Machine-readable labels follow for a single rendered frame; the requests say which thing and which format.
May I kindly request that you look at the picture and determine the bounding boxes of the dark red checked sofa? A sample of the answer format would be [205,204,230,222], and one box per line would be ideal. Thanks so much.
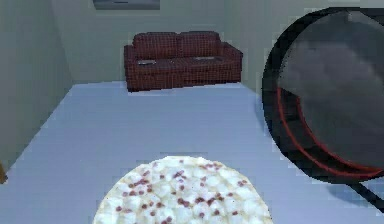
[123,30,244,93]

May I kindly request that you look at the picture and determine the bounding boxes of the white cake with red sprinkles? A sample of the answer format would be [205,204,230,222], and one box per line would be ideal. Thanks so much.
[92,155,274,224]

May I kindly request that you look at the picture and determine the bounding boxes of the black round pan red rings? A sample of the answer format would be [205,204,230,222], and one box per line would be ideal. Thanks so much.
[261,6,384,214]

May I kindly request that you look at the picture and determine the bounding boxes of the brown wooden furniture corner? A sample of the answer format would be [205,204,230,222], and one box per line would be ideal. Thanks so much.
[0,161,8,185]

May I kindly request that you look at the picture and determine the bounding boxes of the grey framed wall picture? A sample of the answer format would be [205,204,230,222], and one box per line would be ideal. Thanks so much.
[92,0,161,11]

